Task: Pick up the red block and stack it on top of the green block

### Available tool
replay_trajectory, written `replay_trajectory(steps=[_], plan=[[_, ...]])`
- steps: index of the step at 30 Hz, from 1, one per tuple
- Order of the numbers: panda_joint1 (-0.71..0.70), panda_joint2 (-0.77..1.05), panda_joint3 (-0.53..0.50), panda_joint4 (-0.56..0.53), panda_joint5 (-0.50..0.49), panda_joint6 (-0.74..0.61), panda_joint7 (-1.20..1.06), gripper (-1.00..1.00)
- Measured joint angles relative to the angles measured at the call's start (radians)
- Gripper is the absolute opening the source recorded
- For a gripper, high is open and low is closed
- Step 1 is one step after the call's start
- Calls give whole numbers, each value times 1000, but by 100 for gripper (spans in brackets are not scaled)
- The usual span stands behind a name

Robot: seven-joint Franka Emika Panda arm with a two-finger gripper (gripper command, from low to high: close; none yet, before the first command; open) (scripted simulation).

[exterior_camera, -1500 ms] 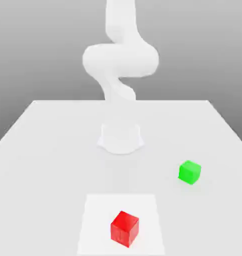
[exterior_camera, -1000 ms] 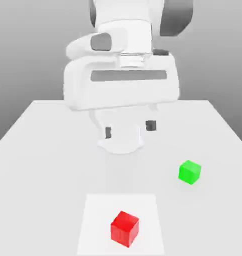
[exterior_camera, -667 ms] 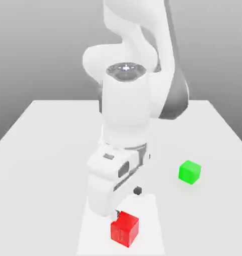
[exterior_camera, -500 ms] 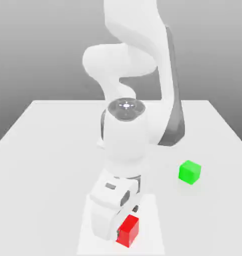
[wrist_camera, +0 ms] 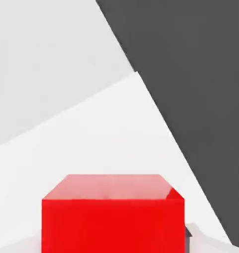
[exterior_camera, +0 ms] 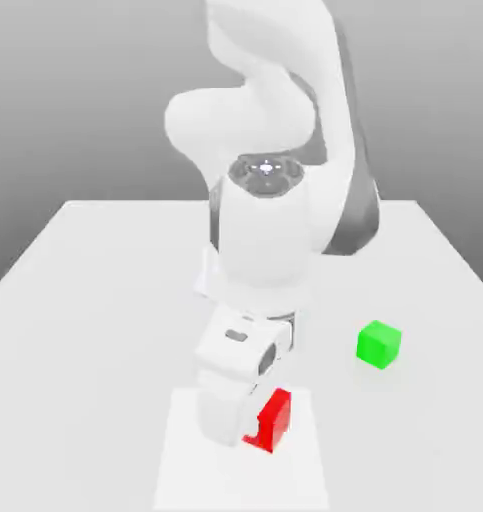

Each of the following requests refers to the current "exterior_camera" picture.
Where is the small green cube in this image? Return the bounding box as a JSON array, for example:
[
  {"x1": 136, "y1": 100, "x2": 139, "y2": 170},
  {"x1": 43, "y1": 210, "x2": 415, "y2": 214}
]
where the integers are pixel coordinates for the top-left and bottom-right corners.
[{"x1": 355, "y1": 319, "x2": 403, "y2": 371}]

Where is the small red cube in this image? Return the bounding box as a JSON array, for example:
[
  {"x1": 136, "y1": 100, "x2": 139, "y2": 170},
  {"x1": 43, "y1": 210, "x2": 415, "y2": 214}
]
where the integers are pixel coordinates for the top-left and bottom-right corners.
[{"x1": 241, "y1": 387, "x2": 293, "y2": 454}]

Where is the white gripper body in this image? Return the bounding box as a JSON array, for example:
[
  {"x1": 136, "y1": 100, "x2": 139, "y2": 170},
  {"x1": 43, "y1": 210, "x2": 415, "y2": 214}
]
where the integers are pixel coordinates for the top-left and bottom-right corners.
[{"x1": 195, "y1": 370, "x2": 261, "y2": 448}]

